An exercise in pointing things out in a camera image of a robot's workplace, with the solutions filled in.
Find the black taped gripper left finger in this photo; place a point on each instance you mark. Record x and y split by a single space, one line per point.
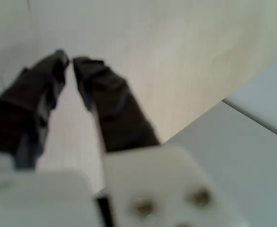
18 111

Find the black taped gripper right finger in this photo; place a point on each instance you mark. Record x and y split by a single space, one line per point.
115 106

